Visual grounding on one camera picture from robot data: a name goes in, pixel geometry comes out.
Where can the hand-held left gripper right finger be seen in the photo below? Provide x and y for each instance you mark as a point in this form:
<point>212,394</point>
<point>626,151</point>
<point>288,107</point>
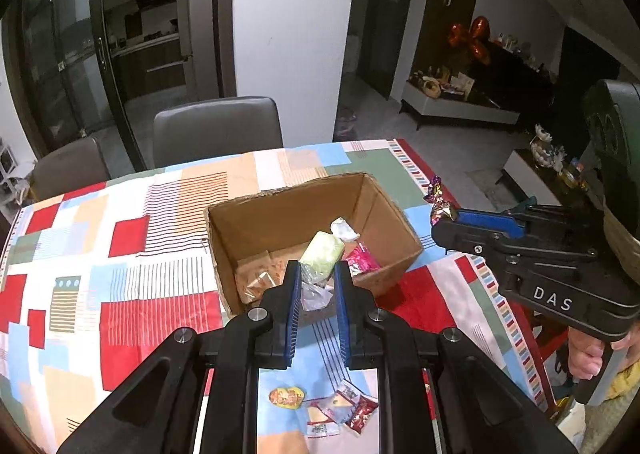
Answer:
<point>342,309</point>

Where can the small dark red packet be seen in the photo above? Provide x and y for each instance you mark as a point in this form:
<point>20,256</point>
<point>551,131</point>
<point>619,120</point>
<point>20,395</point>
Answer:
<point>362,414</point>

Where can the white shoe rack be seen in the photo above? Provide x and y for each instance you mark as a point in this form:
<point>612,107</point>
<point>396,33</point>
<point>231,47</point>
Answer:
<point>10,174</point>

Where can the sliding glass door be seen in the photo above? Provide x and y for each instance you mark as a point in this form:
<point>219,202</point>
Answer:
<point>75,44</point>

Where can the dark grey dining chair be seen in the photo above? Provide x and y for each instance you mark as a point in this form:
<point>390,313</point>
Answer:
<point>215,129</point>

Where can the white flower ornament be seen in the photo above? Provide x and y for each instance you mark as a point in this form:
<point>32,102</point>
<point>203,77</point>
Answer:
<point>547,151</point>

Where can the person's right hand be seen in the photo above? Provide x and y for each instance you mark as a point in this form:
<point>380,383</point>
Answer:
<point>586,354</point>

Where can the dark sideboard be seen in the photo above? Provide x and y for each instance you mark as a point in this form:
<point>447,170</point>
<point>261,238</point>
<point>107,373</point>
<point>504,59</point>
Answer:
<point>530,79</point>

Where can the gold snack bag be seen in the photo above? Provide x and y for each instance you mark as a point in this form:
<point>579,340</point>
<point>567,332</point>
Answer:
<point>260,279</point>

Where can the pink snack bag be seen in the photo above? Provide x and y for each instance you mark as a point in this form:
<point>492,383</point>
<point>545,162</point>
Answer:
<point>362,259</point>

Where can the red cloth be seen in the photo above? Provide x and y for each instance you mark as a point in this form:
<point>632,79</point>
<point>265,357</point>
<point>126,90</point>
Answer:
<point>550,339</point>

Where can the colourful foil candy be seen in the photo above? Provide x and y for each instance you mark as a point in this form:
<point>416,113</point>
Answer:
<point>440,199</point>

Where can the colourful patchwork tablecloth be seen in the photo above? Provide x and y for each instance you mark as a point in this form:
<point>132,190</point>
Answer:
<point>150,334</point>

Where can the pale green snack packet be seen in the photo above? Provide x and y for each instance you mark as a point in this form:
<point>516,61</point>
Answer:
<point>322,254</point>

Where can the yellow heart candy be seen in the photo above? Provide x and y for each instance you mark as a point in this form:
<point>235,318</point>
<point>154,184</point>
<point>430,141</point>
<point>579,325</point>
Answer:
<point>287,396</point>

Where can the red foil balloons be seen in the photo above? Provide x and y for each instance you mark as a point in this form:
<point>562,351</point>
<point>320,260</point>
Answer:
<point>470,36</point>

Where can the white side stand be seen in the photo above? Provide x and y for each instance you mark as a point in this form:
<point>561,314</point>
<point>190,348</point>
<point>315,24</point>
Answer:
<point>530,176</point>

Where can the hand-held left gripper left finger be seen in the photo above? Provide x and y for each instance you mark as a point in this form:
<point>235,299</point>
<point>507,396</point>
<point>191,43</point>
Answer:
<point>295,314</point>

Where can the small white packet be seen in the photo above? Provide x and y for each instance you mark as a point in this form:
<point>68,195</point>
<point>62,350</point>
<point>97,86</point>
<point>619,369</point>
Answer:
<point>347,391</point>

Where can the small cream packet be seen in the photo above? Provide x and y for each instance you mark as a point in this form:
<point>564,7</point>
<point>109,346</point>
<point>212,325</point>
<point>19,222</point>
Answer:
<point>320,419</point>

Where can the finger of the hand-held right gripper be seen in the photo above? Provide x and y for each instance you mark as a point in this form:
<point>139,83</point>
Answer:
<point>487,221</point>
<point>465,236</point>

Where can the brown cardboard box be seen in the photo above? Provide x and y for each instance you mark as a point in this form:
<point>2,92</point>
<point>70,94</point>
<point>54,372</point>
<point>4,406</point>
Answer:
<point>280,219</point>

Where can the white low table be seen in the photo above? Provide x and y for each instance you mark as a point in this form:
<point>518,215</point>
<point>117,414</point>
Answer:
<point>460,106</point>

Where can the dark interior door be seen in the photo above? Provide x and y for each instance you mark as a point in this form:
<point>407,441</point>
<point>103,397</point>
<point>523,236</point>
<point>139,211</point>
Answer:
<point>387,14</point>

